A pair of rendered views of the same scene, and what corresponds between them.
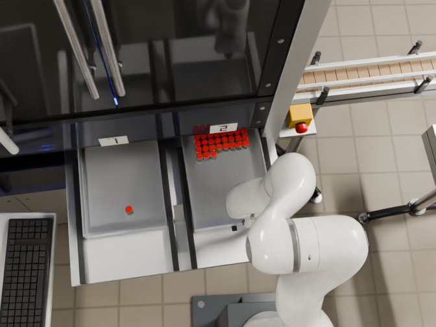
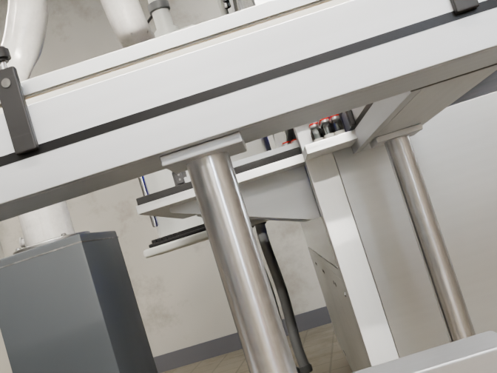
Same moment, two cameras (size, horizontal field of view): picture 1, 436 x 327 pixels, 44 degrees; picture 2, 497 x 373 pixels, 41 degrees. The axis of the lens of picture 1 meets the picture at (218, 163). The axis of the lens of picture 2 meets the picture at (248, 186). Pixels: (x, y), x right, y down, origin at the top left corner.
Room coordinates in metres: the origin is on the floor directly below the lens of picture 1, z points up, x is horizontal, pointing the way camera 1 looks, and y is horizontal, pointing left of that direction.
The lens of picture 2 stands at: (1.02, -1.67, 0.73)
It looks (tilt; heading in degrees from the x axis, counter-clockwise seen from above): 4 degrees up; 107
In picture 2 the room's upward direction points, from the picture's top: 17 degrees counter-clockwise
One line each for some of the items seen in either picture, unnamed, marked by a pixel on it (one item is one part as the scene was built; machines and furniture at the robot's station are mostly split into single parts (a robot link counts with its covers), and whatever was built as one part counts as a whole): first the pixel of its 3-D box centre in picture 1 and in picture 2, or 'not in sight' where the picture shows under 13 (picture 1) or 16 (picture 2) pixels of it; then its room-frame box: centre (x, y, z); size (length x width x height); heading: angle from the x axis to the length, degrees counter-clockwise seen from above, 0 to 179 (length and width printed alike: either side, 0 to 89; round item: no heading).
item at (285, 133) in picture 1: (293, 117); (336, 143); (0.80, -0.24, 0.87); 0.14 x 0.13 x 0.02; 15
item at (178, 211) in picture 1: (180, 228); not in sight; (0.35, 0.09, 0.91); 0.14 x 0.03 x 0.06; 15
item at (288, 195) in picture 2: not in sight; (244, 212); (0.52, -0.12, 0.79); 0.34 x 0.03 x 0.13; 15
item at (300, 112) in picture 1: (298, 113); not in sight; (0.75, -0.24, 0.99); 0.08 x 0.07 x 0.07; 15
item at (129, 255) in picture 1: (176, 196); (245, 188); (0.46, 0.12, 0.87); 0.70 x 0.48 x 0.02; 105
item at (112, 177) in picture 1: (121, 180); not in sight; (0.48, 0.30, 0.90); 0.34 x 0.26 x 0.04; 15
